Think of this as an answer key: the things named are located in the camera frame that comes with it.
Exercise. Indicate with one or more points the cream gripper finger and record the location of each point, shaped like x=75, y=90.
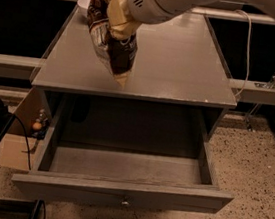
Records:
x=122, y=23

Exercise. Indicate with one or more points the brown and cream chip bag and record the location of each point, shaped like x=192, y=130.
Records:
x=116, y=55

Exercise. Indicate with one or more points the grey cabinet with counter top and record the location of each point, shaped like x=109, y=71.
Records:
x=140, y=124

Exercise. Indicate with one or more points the grey open top drawer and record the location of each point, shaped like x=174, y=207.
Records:
x=99, y=176

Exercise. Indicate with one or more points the white ceramic bowl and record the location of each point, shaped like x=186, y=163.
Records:
x=83, y=7

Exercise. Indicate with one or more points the small figurine with orange ball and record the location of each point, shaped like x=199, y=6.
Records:
x=40, y=125

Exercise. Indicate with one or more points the cardboard box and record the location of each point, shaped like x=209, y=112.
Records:
x=18, y=148

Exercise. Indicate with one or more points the metal rail frame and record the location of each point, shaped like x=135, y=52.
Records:
x=260, y=92

